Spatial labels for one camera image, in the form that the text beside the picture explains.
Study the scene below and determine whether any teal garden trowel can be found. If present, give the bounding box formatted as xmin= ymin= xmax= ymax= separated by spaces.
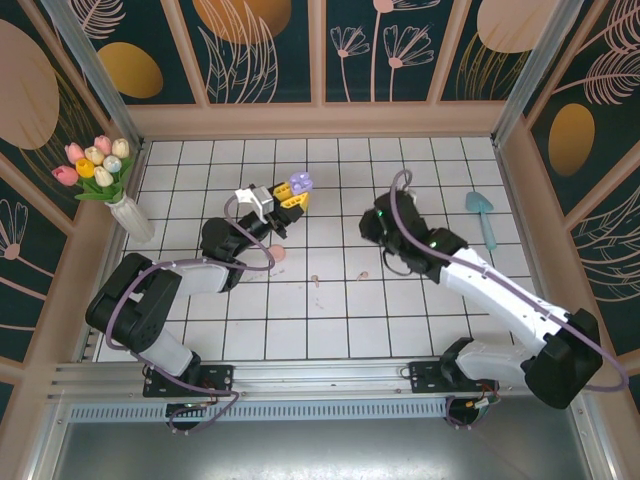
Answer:
xmin=464 ymin=191 xmax=499 ymax=253

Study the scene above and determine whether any white ribbed vase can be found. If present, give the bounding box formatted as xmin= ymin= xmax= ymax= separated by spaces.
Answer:
xmin=108 ymin=194 xmax=157 ymax=246

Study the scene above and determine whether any artificial tulip bouquet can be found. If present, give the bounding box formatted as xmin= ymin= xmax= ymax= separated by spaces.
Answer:
xmin=51 ymin=134 xmax=137 ymax=207

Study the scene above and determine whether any grey metal sheet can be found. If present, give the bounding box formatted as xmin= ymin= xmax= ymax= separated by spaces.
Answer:
xmin=27 ymin=419 xmax=619 ymax=480

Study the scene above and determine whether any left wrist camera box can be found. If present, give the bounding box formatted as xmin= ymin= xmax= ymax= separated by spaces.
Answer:
xmin=234 ymin=184 xmax=277 ymax=224

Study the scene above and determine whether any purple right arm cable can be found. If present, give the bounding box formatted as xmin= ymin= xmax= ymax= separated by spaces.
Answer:
xmin=389 ymin=169 xmax=631 ymax=432

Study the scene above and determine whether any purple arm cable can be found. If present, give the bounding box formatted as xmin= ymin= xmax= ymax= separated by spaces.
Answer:
xmin=389 ymin=169 xmax=631 ymax=432
xmin=102 ymin=192 xmax=279 ymax=437

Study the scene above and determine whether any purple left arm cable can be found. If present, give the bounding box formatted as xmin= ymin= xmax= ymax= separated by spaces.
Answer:
xmin=102 ymin=192 xmax=279 ymax=437

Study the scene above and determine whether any wall panel with orange disc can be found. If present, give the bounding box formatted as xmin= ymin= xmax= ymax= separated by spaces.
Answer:
xmin=178 ymin=0 xmax=321 ymax=106

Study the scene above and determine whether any wall panel with pink flowers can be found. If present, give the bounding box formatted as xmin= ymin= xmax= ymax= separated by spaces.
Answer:
xmin=323 ymin=0 xmax=462 ymax=106
xmin=0 ymin=172 xmax=72 ymax=362

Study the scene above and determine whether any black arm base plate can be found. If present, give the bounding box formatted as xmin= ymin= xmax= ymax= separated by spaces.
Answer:
xmin=143 ymin=364 xmax=236 ymax=399
xmin=408 ymin=360 xmax=502 ymax=398

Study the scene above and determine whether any wall panel with pink disc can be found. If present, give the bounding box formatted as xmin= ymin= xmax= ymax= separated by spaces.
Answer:
xmin=437 ymin=0 xmax=547 ymax=104
xmin=0 ymin=0 xmax=114 ymax=224

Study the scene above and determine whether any aluminium mounting rail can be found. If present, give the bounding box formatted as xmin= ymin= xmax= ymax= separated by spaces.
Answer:
xmin=47 ymin=360 xmax=594 ymax=404

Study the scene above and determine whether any wall panel with orange oval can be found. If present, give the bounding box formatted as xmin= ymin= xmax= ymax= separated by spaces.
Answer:
xmin=74 ymin=0 xmax=202 ymax=107
xmin=527 ymin=54 xmax=640 ymax=219

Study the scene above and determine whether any slotted grey cable duct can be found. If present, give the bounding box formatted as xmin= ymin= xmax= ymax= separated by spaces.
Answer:
xmin=64 ymin=401 xmax=452 ymax=426

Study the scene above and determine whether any aluminium corner post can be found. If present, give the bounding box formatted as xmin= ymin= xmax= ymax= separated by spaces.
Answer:
xmin=39 ymin=0 xmax=148 ymax=147
xmin=491 ymin=0 xmax=587 ymax=148

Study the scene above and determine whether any wall panel with pink leaves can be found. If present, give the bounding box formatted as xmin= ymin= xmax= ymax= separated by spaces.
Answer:
xmin=568 ymin=174 xmax=640 ymax=359

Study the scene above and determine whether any wall panel with pink feather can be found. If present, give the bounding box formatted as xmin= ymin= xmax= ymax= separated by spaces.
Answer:
xmin=522 ymin=0 xmax=640 ymax=120

